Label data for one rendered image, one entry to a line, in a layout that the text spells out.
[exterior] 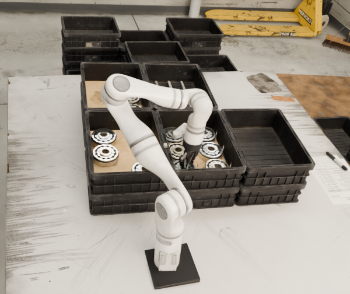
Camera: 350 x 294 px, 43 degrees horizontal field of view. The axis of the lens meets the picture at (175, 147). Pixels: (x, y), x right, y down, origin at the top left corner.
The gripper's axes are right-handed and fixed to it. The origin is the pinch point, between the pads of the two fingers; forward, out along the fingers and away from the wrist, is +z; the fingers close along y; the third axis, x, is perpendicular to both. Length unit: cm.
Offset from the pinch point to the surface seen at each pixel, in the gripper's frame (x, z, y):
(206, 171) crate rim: -10.6, -7.2, -5.2
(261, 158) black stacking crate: -20.9, 2.4, 28.6
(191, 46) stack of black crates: 88, 36, 155
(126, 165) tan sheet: 19.6, 2.2, -14.5
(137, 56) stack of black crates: 106, 36, 112
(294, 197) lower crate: -40.3, 11.6, 26.5
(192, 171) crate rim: -6.7, -7.8, -9.1
